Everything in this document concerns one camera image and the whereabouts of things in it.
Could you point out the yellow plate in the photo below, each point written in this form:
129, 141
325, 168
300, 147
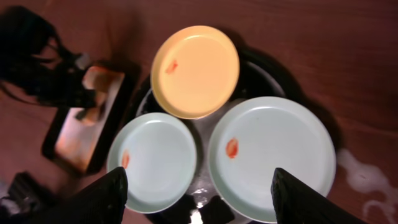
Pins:
194, 72

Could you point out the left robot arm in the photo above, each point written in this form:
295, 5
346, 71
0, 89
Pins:
34, 59

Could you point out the light blue plate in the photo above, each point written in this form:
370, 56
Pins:
158, 154

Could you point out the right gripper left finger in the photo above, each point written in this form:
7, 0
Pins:
103, 201

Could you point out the rectangular black soapy tray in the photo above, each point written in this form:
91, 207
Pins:
78, 139

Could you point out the light green plate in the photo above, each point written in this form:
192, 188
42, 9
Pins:
259, 135

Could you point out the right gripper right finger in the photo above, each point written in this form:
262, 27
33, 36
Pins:
296, 203

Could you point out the round black tray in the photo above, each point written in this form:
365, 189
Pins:
260, 75

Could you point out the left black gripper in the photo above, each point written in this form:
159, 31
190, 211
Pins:
62, 85

